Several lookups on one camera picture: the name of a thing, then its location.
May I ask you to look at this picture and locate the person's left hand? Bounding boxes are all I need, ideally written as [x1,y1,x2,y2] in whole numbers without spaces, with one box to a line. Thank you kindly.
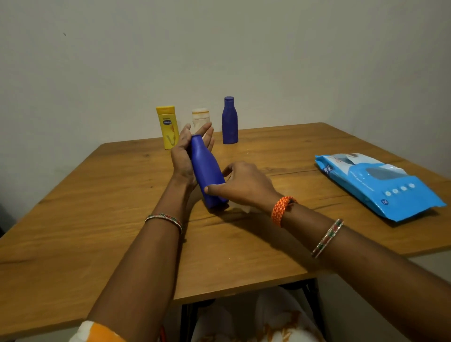
[170,122,216,189]

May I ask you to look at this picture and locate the yellow bottle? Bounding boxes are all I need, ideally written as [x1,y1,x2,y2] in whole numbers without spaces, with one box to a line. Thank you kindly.
[156,105,180,151]

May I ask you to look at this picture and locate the orange thread wristband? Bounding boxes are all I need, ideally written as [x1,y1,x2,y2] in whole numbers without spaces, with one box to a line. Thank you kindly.
[270,195,298,228]

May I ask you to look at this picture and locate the thin beaded bangle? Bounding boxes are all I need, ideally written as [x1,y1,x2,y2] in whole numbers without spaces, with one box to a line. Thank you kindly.
[311,218,344,259]
[144,213,184,235]

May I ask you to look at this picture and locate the white bottle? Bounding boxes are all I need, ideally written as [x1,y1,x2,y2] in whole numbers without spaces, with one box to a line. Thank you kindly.
[191,108,211,135]

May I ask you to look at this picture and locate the blue scribbled bottle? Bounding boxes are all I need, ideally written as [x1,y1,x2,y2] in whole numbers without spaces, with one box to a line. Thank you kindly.
[221,96,239,145]
[190,134,230,210]

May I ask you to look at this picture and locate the blue wet wipes pack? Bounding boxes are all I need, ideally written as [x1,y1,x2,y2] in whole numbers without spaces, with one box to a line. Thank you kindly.
[314,153,447,223]

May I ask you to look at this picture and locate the white wet wipe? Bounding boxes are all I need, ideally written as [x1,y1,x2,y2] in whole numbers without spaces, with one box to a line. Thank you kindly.
[228,201,253,214]

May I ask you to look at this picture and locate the person's right forearm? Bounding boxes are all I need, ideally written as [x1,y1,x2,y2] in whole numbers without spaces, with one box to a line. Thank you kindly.
[280,202,451,342]

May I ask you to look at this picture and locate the person's left forearm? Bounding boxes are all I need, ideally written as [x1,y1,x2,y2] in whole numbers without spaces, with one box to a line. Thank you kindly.
[86,176,202,342]

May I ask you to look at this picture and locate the person's right hand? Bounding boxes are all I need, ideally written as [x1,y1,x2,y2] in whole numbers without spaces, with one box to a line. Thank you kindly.
[204,161,284,214]

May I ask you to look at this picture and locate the black metal table leg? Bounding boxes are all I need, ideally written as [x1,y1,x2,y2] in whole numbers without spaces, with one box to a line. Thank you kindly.
[179,299,216,342]
[281,278,328,339]

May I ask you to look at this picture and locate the wooden table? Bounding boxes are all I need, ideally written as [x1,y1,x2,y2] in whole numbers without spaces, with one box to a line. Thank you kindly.
[0,122,451,341]

